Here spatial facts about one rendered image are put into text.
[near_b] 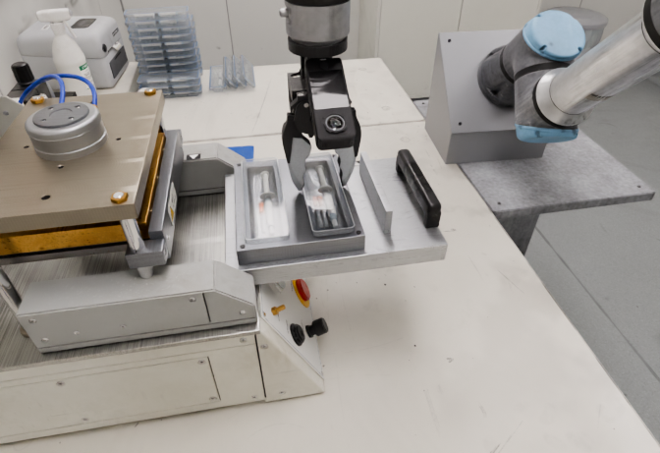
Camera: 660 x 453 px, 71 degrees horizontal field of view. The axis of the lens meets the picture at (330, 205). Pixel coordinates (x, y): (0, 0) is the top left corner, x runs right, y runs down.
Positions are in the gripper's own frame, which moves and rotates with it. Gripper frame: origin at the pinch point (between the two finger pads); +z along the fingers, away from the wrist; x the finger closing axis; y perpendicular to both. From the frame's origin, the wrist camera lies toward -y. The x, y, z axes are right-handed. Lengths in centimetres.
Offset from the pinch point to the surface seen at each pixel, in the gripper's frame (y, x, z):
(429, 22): 205, -96, 43
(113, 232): -10.3, 25.4, -3.8
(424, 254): -11.0, -12.1, 5.6
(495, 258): 5.0, -34.9, 26.0
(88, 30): 92, 53, 4
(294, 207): -2.7, 4.5, 1.6
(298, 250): -10.0, 4.8, 2.7
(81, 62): 82, 54, 10
